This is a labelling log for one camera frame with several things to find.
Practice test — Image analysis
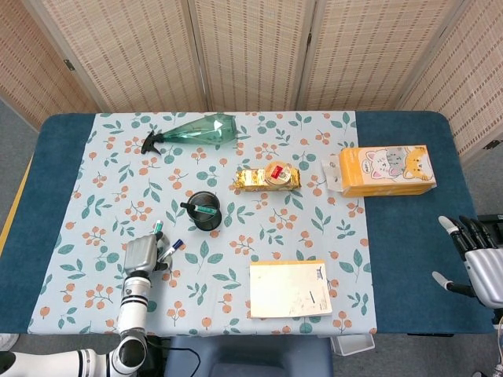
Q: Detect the floral leaf tablecloth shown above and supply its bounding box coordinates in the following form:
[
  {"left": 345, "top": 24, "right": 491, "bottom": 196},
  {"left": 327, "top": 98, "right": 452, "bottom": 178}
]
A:
[{"left": 27, "top": 111, "right": 379, "bottom": 337}]

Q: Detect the yellow cat tissue pack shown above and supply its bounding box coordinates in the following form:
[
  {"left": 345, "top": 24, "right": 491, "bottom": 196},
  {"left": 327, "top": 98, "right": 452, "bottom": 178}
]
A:
[{"left": 321, "top": 144, "right": 438, "bottom": 198}]

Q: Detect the black mesh pen holder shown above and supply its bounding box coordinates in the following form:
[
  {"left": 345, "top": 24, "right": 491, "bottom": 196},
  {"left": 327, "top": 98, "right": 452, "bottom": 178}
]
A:
[{"left": 186, "top": 190, "right": 222, "bottom": 232}]

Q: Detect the green spray bottle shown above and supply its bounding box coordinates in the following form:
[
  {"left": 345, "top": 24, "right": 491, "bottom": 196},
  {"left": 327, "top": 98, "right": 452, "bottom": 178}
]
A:
[{"left": 140, "top": 112, "right": 240, "bottom": 156}]

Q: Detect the blue capped whiteboard marker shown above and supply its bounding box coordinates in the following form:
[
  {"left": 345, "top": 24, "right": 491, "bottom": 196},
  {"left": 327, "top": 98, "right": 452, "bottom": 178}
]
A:
[{"left": 156, "top": 238, "right": 185, "bottom": 263}]

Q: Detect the round snack cup red label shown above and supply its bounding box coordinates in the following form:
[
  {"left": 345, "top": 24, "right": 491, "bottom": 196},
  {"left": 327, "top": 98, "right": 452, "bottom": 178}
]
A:
[{"left": 263, "top": 161, "right": 294, "bottom": 185}]

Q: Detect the dark blue chair seat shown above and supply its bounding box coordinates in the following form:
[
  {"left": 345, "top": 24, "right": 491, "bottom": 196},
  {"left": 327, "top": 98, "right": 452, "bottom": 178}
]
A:
[{"left": 163, "top": 335, "right": 335, "bottom": 377}]

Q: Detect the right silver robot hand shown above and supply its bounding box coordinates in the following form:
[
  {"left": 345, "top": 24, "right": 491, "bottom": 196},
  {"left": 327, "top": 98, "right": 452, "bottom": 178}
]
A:
[{"left": 431, "top": 214, "right": 503, "bottom": 309}]

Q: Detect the white plastic box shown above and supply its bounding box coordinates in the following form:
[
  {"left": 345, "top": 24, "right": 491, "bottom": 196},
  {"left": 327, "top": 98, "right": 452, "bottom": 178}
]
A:
[{"left": 331, "top": 334, "right": 376, "bottom": 357}]

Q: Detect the cream cover notebook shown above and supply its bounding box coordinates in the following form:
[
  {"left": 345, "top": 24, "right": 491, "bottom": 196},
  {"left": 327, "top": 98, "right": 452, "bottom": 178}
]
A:
[{"left": 248, "top": 259, "right": 333, "bottom": 319}]

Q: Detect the black capped whiteboard marker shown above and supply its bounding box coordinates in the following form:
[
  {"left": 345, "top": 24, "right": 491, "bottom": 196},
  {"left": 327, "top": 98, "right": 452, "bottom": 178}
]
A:
[{"left": 179, "top": 201, "right": 218, "bottom": 217}]

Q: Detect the black equipment base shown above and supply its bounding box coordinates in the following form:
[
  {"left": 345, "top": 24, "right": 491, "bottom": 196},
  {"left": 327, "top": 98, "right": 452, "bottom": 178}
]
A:
[{"left": 145, "top": 335, "right": 171, "bottom": 377}]

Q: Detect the black device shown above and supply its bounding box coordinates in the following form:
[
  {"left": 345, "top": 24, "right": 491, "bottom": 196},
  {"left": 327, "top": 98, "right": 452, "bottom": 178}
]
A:
[{"left": 477, "top": 214, "right": 503, "bottom": 229}]

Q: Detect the gold cracker packet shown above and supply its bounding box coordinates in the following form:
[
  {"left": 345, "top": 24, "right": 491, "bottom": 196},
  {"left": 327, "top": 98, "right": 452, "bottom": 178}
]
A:
[{"left": 234, "top": 166, "right": 303, "bottom": 193}]

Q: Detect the woven bamboo folding screen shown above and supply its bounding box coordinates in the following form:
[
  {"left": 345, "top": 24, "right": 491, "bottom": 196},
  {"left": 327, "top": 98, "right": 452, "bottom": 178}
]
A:
[{"left": 0, "top": 0, "right": 503, "bottom": 163}]

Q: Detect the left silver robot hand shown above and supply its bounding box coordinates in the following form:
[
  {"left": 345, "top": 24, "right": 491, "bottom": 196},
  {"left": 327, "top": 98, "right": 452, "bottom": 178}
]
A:
[{"left": 123, "top": 230, "right": 174, "bottom": 276}]

